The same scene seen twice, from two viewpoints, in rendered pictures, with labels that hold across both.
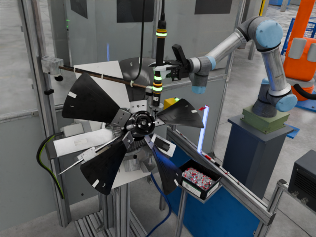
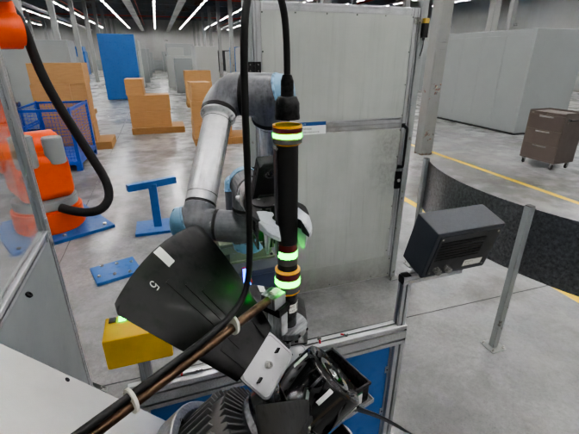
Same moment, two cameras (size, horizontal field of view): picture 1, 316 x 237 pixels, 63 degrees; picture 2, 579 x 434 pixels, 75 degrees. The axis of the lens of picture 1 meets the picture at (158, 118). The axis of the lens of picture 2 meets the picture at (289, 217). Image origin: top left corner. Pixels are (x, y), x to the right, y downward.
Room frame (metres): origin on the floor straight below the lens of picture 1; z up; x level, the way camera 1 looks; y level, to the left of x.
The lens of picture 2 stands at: (0.98, 0.55, 1.72)
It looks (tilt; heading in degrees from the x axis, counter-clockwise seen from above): 23 degrees down; 285
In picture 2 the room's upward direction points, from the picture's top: straight up
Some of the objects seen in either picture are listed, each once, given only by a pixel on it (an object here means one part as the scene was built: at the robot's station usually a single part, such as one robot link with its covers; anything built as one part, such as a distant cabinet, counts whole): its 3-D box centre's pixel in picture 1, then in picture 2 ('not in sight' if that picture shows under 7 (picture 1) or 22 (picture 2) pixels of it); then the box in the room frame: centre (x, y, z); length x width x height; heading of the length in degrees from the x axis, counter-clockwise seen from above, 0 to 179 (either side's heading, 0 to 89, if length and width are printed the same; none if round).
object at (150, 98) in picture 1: (154, 98); (284, 308); (1.13, 0.02, 1.31); 0.09 x 0.07 x 0.10; 69
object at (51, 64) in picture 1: (51, 65); not in sight; (1.35, 0.60, 1.35); 0.10 x 0.07 x 0.09; 69
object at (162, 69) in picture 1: (162, 72); (301, 232); (1.11, -0.01, 1.44); 0.09 x 0.03 x 0.06; 134
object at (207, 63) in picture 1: (203, 64); (248, 188); (1.28, -0.21, 1.44); 0.11 x 0.08 x 0.09; 124
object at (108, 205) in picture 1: (107, 178); not in sight; (1.33, 0.31, 0.58); 0.09 x 0.05 x 1.15; 124
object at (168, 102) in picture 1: (176, 109); (140, 338); (1.58, -0.12, 1.02); 0.16 x 0.10 x 0.11; 34
